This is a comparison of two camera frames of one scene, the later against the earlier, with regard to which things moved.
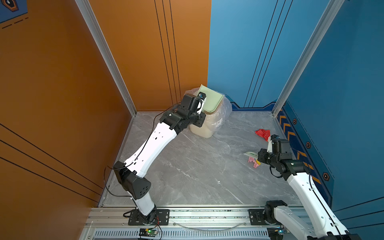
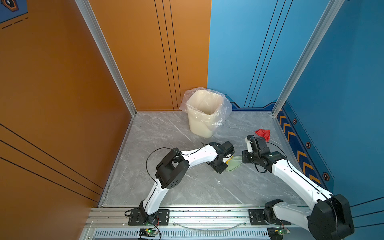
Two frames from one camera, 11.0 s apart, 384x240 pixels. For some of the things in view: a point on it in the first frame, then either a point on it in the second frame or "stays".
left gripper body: (196, 119) -> (221, 167)
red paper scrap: (264, 133) stays
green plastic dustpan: (213, 100) -> (234, 163)
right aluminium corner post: (331, 11) stays
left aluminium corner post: (107, 54) stays
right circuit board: (275, 233) stays
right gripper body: (267, 157) -> (250, 157)
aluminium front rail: (112, 223) stays
